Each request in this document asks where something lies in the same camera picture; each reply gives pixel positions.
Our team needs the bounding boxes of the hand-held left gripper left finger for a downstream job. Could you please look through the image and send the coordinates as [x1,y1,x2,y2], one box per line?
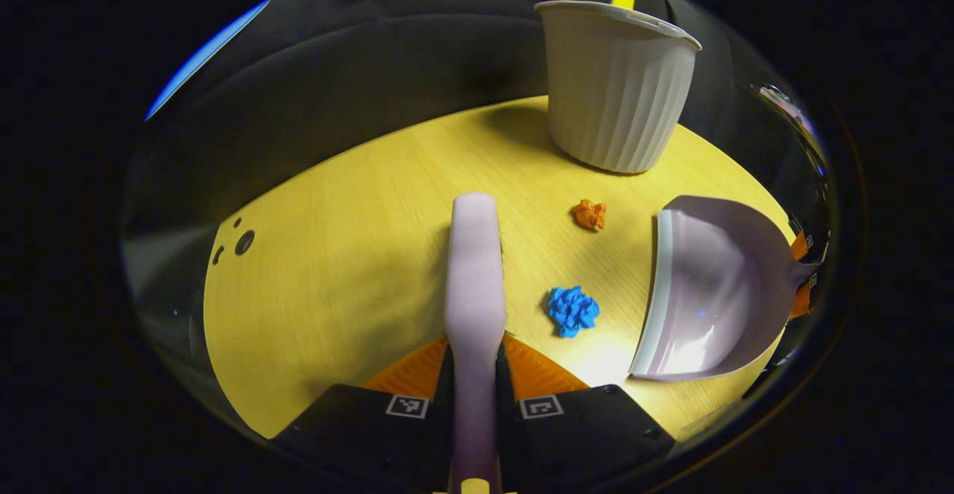
[270,336,456,494]

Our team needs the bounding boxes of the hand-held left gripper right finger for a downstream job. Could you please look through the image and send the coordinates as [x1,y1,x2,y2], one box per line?
[495,334,676,494]

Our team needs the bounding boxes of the pink dustpan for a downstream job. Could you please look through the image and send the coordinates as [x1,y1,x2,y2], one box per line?
[628,194,821,383]

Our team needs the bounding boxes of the blue paper ball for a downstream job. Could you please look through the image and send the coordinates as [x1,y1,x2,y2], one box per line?
[548,286,601,339]

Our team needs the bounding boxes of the small pink broom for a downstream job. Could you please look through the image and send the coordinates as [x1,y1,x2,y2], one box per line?
[443,191,509,494]

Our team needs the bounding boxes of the orange paper ball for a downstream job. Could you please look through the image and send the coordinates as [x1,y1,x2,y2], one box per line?
[572,198,607,232]

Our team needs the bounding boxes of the white ribbed garbage bin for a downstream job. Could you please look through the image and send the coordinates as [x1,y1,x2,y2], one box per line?
[534,0,703,175]

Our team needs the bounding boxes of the black backdrop cloth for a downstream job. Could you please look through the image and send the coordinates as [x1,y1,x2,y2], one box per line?
[123,0,828,316]

